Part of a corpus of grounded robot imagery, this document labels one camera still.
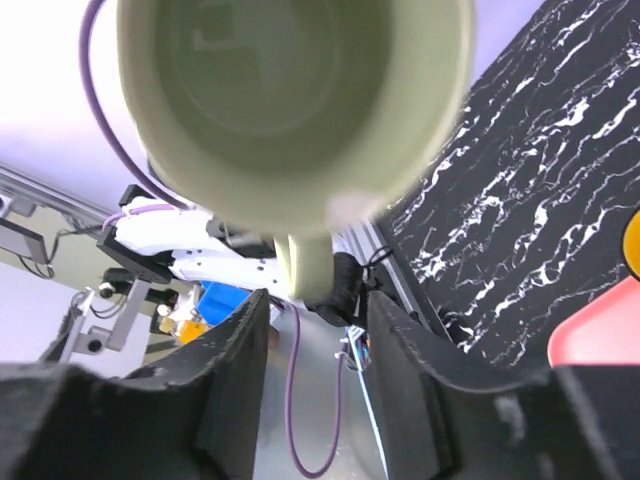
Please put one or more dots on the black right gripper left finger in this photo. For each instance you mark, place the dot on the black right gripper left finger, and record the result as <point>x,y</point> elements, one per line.
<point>193,414</point>

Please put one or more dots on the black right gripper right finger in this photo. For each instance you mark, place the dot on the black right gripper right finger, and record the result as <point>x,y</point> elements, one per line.
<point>444,414</point>

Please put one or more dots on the yellow glass mug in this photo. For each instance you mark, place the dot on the yellow glass mug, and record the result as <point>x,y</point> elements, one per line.
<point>630,245</point>

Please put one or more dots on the light green ceramic mug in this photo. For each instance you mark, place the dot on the light green ceramic mug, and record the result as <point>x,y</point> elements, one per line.
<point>294,119</point>

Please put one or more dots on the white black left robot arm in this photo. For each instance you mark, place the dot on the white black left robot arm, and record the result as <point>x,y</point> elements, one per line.
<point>158,242</point>

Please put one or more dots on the pink plastic tray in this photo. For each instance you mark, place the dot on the pink plastic tray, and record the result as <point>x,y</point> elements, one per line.
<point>605,332</point>

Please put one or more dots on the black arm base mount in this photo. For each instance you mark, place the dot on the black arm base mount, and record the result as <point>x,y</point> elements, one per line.
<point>346,305</point>

